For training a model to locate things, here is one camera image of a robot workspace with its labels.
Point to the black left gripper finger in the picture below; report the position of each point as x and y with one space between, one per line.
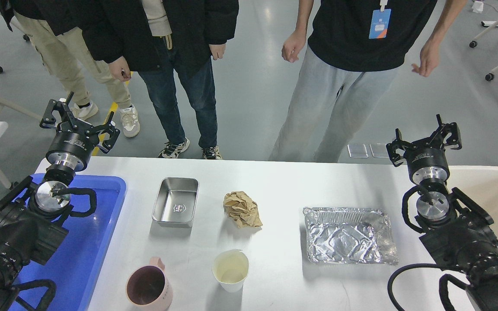
68 120
107 136

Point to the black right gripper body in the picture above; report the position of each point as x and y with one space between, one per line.
426 160

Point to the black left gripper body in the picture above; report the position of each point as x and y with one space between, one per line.
73 146

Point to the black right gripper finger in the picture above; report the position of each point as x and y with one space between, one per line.
447 135
397 148

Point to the stainless steel rectangular container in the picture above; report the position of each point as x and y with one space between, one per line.
175 203

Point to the pink plastic mug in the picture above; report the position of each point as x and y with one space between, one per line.
149 288

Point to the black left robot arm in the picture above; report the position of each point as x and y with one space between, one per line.
32 214

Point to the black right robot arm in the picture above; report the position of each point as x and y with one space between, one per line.
454 229

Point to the person in khaki trousers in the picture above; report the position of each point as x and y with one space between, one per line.
56 37

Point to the person in grey trousers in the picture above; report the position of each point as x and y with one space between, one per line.
352 57

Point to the aluminium foil tray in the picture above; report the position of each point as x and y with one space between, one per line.
349 235

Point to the person in blue jeans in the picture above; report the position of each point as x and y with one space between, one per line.
161 39

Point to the blue plastic tray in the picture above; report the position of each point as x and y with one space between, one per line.
75 266

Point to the crumpled brown paper ball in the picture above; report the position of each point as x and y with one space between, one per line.
242 209

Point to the white paper cup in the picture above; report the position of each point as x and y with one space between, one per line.
230 269

